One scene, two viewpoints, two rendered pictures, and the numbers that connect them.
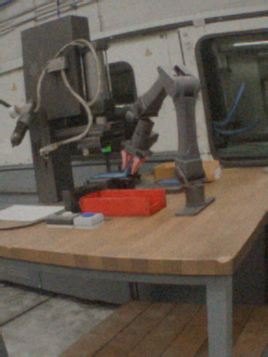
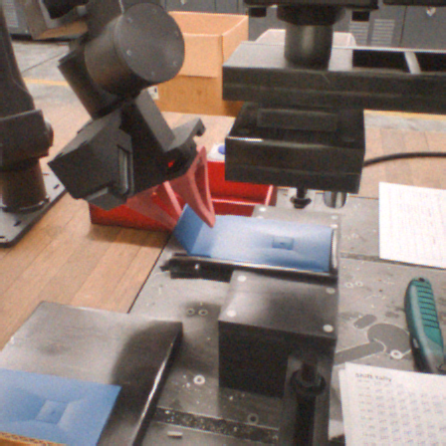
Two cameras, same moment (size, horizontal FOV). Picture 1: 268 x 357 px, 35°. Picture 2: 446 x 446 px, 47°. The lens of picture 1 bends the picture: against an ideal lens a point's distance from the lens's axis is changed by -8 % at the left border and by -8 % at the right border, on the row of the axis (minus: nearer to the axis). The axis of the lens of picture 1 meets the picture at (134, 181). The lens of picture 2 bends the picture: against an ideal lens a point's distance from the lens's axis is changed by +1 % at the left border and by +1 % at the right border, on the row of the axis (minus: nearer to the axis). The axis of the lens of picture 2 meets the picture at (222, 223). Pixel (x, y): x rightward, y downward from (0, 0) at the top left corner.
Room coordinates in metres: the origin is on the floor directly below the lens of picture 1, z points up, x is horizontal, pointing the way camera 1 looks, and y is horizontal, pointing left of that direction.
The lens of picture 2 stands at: (2.08, -0.09, 1.28)
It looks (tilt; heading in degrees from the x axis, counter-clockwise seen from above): 32 degrees down; 163
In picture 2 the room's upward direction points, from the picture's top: straight up
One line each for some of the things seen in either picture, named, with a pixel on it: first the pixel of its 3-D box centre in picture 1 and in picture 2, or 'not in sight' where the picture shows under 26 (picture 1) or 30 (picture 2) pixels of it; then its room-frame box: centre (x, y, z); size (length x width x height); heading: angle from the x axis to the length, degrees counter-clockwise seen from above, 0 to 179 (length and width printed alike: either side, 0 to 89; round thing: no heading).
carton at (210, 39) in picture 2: not in sight; (193, 74); (-0.81, 0.60, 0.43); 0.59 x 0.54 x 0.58; 147
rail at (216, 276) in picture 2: not in sight; (266, 277); (1.73, 0.06, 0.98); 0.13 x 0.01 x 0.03; 61
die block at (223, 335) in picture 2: (110, 188); (285, 295); (1.72, 0.09, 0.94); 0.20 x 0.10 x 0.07; 151
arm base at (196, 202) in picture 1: (194, 195); (21, 184); (1.38, -0.18, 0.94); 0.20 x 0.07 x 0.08; 151
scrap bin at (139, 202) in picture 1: (122, 203); (186, 194); (1.46, 0.05, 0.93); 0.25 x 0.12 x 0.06; 61
